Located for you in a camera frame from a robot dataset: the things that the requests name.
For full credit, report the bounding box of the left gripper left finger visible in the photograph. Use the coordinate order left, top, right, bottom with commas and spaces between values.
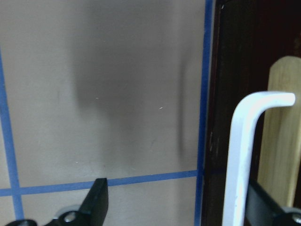
20, 178, 109, 226

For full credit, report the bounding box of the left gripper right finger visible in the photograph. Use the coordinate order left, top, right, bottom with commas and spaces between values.
246, 180, 301, 226

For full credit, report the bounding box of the light wooden drawer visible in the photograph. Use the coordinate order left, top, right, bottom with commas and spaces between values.
257, 56, 301, 207

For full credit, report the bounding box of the white drawer handle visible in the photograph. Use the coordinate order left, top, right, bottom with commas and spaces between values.
222, 91, 295, 226

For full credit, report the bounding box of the dark wooden drawer cabinet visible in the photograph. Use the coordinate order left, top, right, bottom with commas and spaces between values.
201, 0, 301, 226

